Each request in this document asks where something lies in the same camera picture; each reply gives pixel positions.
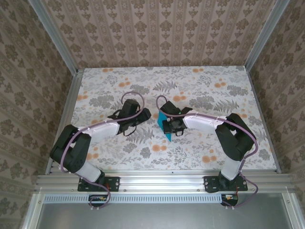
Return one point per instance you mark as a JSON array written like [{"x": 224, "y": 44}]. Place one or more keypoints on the teal cloth square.
[{"x": 160, "y": 120}]

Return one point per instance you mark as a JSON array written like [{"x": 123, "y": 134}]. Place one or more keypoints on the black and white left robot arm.
[{"x": 88, "y": 171}]

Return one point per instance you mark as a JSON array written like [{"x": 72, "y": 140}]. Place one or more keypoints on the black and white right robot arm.
[{"x": 230, "y": 167}]

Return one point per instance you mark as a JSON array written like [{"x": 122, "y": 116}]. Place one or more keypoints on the floral patterned table cover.
[{"x": 178, "y": 155}]

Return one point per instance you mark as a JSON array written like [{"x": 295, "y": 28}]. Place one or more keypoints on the grey metal panel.
[{"x": 162, "y": 217}]

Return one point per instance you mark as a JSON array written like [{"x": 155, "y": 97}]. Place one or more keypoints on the aluminium cross rail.
[{"x": 162, "y": 182}]

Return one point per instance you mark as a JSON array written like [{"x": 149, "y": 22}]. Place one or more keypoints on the aluminium side rail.
[
  {"x": 256, "y": 95},
  {"x": 69, "y": 107}
]

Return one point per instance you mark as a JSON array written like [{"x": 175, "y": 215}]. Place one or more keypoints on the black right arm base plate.
[{"x": 207, "y": 183}]

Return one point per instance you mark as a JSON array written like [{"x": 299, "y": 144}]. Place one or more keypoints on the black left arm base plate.
[{"x": 114, "y": 183}]

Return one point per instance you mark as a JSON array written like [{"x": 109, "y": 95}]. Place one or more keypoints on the aluminium frame post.
[
  {"x": 265, "y": 35},
  {"x": 55, "y": 35}
]

